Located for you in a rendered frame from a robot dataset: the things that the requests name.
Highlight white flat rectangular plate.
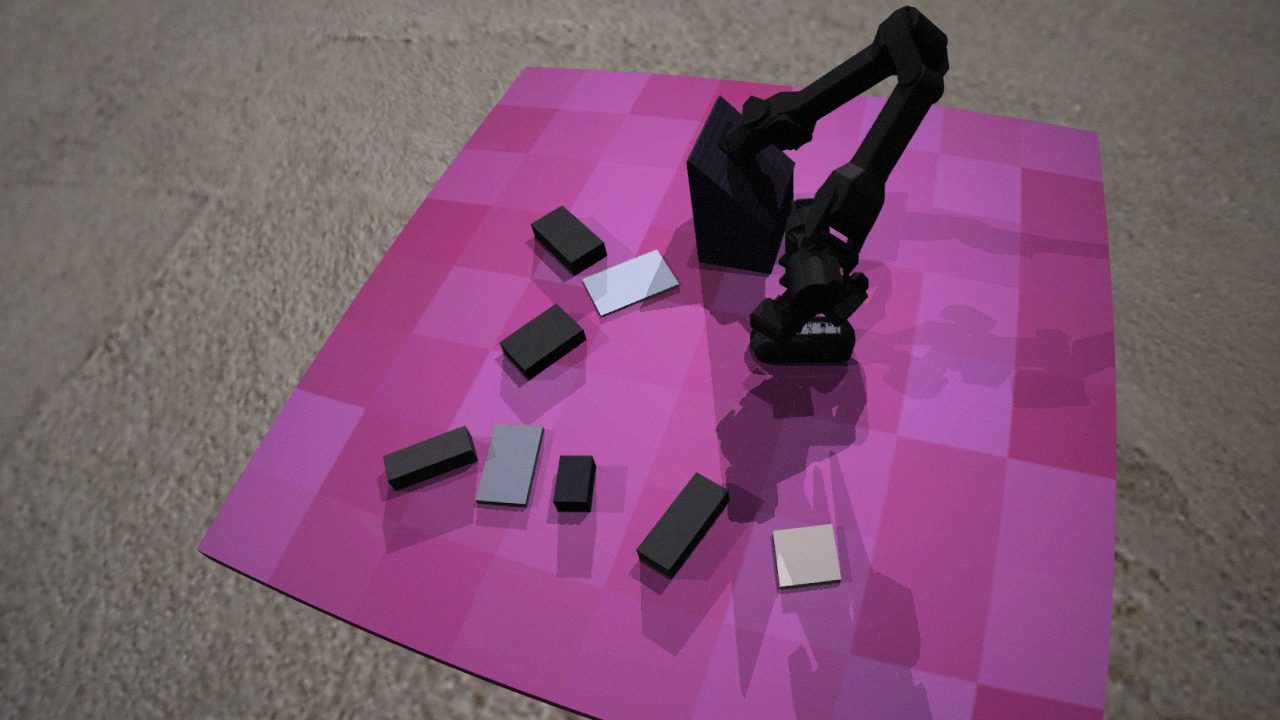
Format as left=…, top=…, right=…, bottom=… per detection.
left=582, top=250, right=678, bottom=316

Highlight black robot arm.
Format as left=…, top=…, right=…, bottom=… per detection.
left=718, top=6, right=948, bottom=325

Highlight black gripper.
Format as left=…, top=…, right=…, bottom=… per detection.
left=750, top=254, right=859, bottom=345

